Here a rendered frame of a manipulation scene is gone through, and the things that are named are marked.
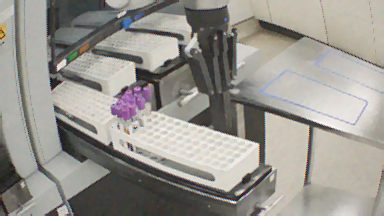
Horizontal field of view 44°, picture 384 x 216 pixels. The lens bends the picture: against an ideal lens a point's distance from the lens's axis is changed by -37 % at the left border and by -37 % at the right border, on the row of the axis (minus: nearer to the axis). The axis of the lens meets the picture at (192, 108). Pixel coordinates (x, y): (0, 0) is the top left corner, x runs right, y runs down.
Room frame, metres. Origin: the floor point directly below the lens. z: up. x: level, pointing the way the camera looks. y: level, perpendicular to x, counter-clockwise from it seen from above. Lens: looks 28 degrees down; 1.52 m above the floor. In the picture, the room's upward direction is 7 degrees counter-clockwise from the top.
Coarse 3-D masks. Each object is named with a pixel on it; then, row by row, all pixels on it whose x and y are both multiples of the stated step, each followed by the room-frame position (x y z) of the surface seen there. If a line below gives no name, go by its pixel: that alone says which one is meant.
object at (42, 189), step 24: (0, 0) 1.18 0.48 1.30; (0, 24) 1.18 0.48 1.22; (0, 48) 1.17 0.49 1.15; (0, 72) 1.17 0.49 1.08; (0, 96) 1.16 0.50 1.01; (0, 120) 1.15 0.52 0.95; (24, 120) 1.22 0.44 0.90; (24, 144) 1.20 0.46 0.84; (24, 168) 1.18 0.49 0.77; (48, 192) 1.13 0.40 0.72
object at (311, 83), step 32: (288, 64) 1.49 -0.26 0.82; (320, 64) 1.48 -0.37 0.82; (352, 64) 1.48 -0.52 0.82; (256, 96) 1.34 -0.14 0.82; (288, 96) 1.32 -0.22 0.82; (320, 96) 1.30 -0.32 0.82; (352, 96) 1.27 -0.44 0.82; (320, 128) 1.17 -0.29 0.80; (352, 128) 1.11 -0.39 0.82; (320, 192) 1.57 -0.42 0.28; (352, 192) 1.48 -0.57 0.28
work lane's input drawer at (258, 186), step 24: (72, 144) 1.30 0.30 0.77; (96, 144) 1.23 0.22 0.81; (120, 168) 1.16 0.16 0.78; (144, 168) 1.12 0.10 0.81; (264, 168) 1.05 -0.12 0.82; (168, 192) 1.07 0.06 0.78; (192, 192) 1.03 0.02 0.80; (216, 192) 1.00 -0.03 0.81; (240, 192) 0.98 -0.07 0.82; (264, 192) 1.02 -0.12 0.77
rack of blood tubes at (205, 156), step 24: (168, 120) 1.20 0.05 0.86; (120, 144) 1.18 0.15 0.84; (144, 144) 1.12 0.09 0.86; (168, 144) 1.12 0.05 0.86; (192, 144) 1.11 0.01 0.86; (216, 144) 1.10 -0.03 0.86; (240, 144) 1.09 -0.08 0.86; (168, 168) 1.09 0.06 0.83; (192, 168) 1.11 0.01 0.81; (216, 168) 1.01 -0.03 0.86; (240, 168) 1.02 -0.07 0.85
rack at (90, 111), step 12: (60, 84) 1.46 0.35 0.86; (72, 84) 1.45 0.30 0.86; (60, 96) 1.39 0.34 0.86; (72, 96) 1.38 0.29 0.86; (84, 96) 1.37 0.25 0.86; (96, 96) 1.36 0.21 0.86; (108, 96) 1.33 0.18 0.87; (60, 108) 1.41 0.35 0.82; (72, 108) 1.31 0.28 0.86; (84, 108) 1.30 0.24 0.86; (96, 108) 1.29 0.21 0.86; (108, 108) 1.28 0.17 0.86; (72, 120) 1.35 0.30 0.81; (84, 120) 1.26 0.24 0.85; (96, 120) 1.23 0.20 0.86; (108, 120) 1.23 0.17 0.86; (96, 132) 1.28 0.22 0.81; (108, 132) 1.22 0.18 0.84; (108, 144) 1.21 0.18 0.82
